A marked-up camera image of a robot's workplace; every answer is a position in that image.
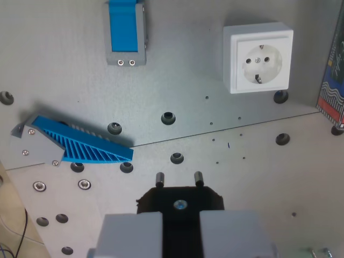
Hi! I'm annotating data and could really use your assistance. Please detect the blue ribbed wedge lever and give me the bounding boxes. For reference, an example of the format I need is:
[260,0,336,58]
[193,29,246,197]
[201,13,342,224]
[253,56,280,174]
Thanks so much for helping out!
[25,115,134,164]

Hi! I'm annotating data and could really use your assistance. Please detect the thin black cable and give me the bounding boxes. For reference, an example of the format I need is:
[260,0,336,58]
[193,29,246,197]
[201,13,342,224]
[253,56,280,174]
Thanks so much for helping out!
[15,206,29,258]

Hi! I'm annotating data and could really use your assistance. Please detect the black two-pin power plug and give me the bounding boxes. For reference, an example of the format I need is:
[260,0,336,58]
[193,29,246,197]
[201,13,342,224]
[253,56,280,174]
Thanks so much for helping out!
[135,171,225,258]

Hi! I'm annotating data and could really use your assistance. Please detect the grey frame with blue slider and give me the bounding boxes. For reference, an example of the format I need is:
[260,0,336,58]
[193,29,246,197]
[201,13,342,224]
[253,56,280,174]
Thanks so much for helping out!
[104,0,148,67]

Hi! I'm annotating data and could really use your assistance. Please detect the grey angled hinge bracket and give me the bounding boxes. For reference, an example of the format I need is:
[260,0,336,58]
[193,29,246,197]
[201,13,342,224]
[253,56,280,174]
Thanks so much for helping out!
[9,109,66,168]

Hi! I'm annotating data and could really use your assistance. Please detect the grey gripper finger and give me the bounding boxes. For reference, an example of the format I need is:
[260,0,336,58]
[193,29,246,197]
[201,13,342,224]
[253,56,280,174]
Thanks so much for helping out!
[199,210,279,258]
[87,212,164,258]

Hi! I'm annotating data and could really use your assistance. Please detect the colourful patterned box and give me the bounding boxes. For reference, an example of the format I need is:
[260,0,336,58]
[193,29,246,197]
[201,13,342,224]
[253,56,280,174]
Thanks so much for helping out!
[316,25,344,132]

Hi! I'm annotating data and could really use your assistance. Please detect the white wall socket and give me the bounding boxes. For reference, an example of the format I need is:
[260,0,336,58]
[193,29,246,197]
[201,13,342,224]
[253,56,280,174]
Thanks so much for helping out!
[222,22,294,95]

